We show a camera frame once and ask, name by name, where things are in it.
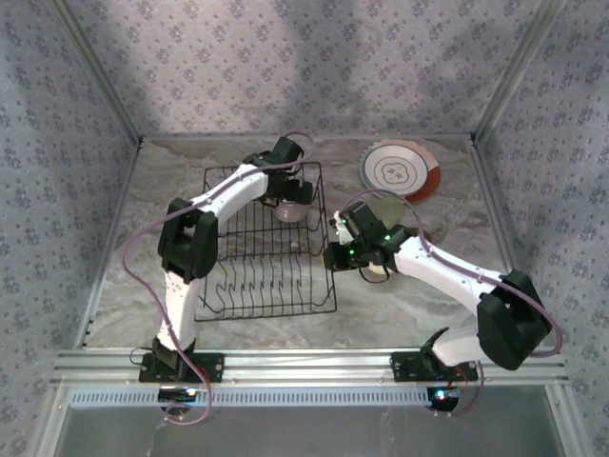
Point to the lavender bowl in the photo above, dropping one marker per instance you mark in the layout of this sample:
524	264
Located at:
292	213

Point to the frosted green cup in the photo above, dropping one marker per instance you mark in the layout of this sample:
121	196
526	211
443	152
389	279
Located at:
392	212

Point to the amber textured cup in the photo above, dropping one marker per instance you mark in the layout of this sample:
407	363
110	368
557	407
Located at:
426	235

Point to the pink blue red plate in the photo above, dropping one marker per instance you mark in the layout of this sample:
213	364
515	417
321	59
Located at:
432	164

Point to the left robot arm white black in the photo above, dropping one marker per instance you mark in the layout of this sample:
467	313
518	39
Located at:
181	304

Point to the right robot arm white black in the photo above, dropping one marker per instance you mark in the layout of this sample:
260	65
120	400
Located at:
442	271

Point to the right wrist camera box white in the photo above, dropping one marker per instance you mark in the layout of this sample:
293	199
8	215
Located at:
341	231

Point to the aluminium table rear rail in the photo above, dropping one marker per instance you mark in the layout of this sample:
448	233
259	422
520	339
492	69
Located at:
190	135

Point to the aluminium mounting rail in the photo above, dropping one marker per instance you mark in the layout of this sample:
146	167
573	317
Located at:
309	364

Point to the aluminium table side rail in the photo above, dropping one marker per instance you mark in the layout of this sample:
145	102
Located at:
112	233
492	190

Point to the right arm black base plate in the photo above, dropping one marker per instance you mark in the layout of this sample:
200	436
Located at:
404	369

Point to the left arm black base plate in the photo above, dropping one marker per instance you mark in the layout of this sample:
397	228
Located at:
214	366

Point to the aluminium frame post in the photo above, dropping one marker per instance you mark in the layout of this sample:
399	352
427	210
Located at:
102	71
516	71

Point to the aluminium frame leg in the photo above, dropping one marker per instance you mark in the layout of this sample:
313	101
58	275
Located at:
568	423
52	423

